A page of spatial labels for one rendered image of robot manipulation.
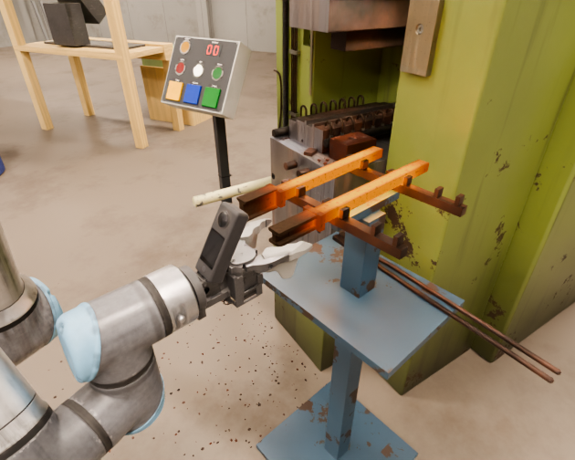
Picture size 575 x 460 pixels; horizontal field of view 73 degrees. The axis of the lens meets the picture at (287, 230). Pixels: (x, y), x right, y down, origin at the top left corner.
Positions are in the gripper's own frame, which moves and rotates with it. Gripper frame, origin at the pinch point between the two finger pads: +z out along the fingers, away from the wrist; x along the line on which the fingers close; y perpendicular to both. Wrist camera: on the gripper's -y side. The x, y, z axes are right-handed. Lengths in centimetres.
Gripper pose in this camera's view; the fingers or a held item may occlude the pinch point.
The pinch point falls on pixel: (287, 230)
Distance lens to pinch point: 67.3
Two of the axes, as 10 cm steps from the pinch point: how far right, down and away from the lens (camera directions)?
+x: 6.6, 4.0, -6.3
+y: 0.0, 8.4, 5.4
